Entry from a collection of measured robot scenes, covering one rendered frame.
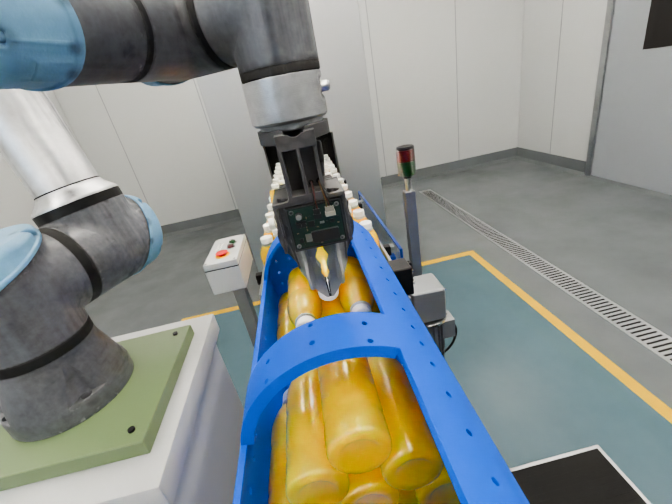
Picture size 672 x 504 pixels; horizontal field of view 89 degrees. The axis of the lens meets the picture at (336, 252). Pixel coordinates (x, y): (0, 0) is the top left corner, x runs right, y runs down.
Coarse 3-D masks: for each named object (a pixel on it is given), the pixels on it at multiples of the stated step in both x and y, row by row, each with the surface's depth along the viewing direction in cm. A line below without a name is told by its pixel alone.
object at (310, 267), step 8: (304, 256) 39; (312, 256) 41; (304, 264) 41; (312, 264) 42; (320, 264) 43; (304, 272) 42; (312, 272) 41; (320, 272) 42; (312, 280) 39; (320, 280) 43; (312, 288) 38; (320, 288) 43; (328, 288) 44; (328, 296) 44
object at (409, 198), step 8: (408, 192) 123; (408, 200) 124; (408, 208) 126; (416, 208) 126; (408, 216) 127; (416, 216) 127; (408, 224) 129; (416, 224) 129; (408, 232) 131; (416, 232) 130; (408, 240) 134; (416, 240) 132; (408, 248) 136; (416, 248) 133; (416, 256) 135; (416, 264) 136; (416, 272) 138
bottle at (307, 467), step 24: (312, 384) 46; (288, 408) 45; (312, 408) 42; (288, 432) 41; (312, 432) 39; (288, 456) 39; (312, 456) 36; (288, 480) 36; (312, 480) 35; (336, 480) 36
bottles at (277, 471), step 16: (336, 304) 69; (288, 320) 69; (272, 432) 48; (272, 448) 46; (272, 464) 44; (272, 480) 42; (352, 480) 38; (368, 480) 38; (384, 480) 38; (448, 480) 38; (272, 496) 40; (352, 496) 37; (368, 496) 38; (384, 496) 38; (400, 496) 41; (416, 496) 40; (432, 496) 39; (448, 496) 40
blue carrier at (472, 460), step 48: (384, 288) 51; (288, 336) 42; (336, 336) 39; (384, 336) 39; (288, 384) 63; (432, 384) 34; (432, 432) 29; (480, 432) 32; (240, 480) 37; (480, 480) 25
